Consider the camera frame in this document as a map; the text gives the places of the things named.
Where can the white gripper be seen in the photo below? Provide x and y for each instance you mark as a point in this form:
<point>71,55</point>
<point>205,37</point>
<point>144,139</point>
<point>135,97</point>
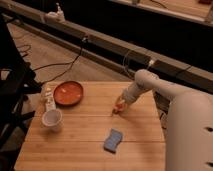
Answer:
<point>129,95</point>

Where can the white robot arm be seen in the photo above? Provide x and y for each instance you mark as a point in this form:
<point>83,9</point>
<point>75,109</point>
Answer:
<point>189,139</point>

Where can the blue sponge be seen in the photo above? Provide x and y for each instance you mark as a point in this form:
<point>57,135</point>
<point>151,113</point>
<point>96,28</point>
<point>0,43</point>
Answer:
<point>113,140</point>

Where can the long metal beam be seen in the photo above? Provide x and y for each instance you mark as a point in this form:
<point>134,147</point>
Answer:
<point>181,49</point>

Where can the orange-red plate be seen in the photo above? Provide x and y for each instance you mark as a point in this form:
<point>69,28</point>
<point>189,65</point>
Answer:
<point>68,93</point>

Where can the white cup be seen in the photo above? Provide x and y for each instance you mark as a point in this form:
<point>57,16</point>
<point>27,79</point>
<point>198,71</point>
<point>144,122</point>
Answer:
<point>52,120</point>

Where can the white bottle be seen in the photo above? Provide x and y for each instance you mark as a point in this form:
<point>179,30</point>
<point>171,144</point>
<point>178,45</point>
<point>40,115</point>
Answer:
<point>48,99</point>

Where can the black stand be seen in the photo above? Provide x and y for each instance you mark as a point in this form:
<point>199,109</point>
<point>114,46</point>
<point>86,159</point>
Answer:
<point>13,90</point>

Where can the white object on beam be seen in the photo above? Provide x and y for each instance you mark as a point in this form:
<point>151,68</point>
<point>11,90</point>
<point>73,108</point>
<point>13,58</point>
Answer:
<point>58,15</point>

